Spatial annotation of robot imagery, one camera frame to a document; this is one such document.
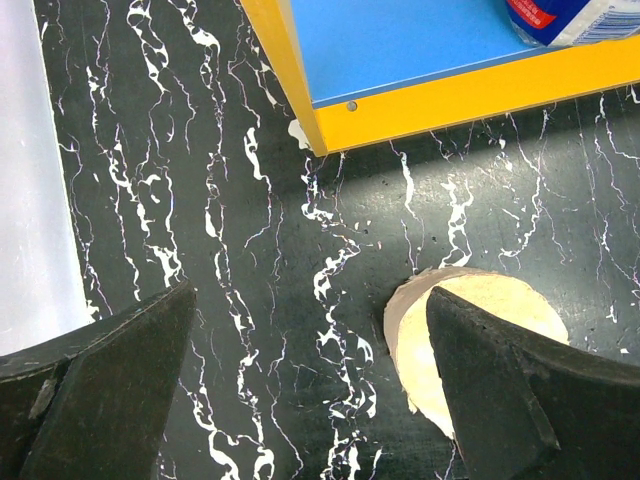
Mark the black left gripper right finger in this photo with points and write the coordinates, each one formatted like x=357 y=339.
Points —
x=524 y=406

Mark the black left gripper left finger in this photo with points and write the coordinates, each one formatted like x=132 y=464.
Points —
x=93 y=403

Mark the blue paper roll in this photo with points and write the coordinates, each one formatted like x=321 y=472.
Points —
x=565 y=23

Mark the yellow shelf with coloured boards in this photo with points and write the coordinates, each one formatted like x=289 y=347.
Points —
x=360 y=72

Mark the brown paper roll upper left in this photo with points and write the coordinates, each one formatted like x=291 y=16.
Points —
x=407 y=336

